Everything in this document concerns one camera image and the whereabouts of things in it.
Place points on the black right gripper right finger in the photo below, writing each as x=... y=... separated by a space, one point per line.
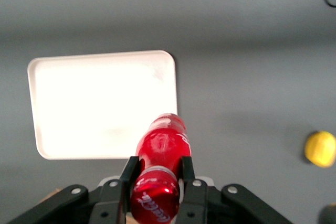
x=195 y=197

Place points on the yellow lemon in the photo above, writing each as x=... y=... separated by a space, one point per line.
x=321 y=149

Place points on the oak wooden drawer cabinet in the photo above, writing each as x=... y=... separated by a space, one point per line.
x=52 y=194

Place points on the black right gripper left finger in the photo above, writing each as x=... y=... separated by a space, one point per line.
x=113 y=197

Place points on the red coke bottle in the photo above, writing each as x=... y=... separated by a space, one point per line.
x=162 y=145

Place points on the cream plastic tray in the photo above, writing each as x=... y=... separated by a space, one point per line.
x=99 y=103

